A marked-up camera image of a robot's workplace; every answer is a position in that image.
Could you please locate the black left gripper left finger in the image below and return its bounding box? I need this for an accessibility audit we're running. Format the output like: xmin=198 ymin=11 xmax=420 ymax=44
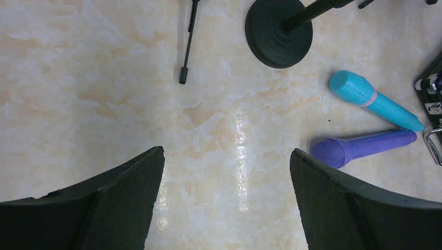
xmin=1 ymin=146 xmax=165 ymax=249

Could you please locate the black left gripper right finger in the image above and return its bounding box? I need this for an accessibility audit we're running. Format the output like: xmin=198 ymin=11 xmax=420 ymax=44
xmin=290 ymin=148 xmax=441 ymax=249

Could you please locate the black tripod mic stand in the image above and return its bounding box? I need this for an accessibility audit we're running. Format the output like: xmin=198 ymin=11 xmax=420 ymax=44
xmin=179 ymin=0 xmax=200 ymax=85

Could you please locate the black round-base mic stand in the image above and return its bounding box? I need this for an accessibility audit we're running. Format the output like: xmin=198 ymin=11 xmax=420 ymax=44
xmin=244 ymin=0 xmax=349 ymax=69

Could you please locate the purple toy microphone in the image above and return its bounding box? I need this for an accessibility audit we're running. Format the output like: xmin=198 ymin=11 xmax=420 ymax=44
xmin=310 ymin=130 xmax=417 ymax=169

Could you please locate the teal toy microphone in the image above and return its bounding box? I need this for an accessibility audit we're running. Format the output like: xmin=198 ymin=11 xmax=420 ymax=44
xmin=328 ymin=70 xmax=424 ymax=132

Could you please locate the black poker chip case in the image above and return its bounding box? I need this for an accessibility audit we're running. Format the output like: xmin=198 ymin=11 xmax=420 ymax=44
xmin=414 ymin=52 xmax=441 ymax=165

